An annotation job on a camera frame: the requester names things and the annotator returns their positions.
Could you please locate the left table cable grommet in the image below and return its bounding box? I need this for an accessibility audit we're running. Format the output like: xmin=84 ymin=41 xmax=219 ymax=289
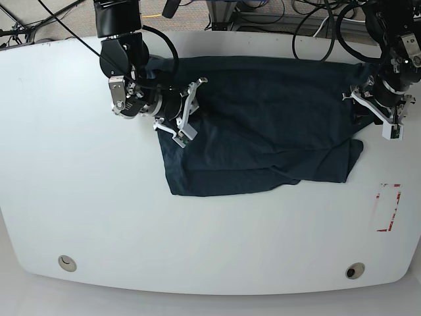
xmin=58 ymin=255 xmax=77 ymax=273

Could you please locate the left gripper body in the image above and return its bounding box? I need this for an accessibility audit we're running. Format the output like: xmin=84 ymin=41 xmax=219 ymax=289
xmin=341 ymin=32 xmax=420 ymax=127

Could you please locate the table cable grommet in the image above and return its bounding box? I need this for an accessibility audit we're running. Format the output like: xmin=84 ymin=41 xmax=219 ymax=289
xmin=58 ymin=255 xmax=77 ymax=273
xmin=345 ymin=263 xmax=365 ymax=280

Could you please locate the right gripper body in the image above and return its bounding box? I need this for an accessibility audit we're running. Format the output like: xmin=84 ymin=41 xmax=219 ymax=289
xmin=109 ymin=76 xmax=208 ymax=138

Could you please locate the dark blue T-shirt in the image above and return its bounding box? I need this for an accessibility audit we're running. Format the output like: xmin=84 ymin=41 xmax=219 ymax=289
xmin=158 ymin=57 xmax=373 ymax=197

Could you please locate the black microphone object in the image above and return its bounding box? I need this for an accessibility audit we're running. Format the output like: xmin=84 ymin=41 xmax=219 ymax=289
xmin=162 ymin=0 xmax=181 ymax=19

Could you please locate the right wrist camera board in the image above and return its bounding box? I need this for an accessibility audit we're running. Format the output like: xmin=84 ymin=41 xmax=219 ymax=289
xmin=172 ymin=131 xmax=197 ymax=148

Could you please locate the red tape rectangle marking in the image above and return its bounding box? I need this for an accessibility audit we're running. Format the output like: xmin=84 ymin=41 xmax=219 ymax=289
xmin=372 ymin=183 xmax=403 ymax=232

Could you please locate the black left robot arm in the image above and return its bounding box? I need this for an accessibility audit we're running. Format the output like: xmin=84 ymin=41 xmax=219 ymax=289
xmin=335 ymin=1 xmax=420 ymax=140

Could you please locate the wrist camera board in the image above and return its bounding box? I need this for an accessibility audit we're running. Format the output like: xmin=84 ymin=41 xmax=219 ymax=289
xmin=382 ymin=122 xmax=404 ymax=140
xmin=172 ymin=131 xmax=197 ymax=148

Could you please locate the right table cable grommet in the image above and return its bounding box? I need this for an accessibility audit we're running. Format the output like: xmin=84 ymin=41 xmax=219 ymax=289
xmin=345 ymin=263 xmax=365 ymax=280

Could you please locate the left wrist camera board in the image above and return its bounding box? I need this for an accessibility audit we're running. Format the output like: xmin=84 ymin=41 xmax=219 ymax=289
xmin=382 ymin=122 xmax=404 ymax=140

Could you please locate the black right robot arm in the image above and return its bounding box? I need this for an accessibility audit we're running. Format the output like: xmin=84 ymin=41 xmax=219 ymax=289
xmin=93 ymin=1 xmax=208 ymax=147

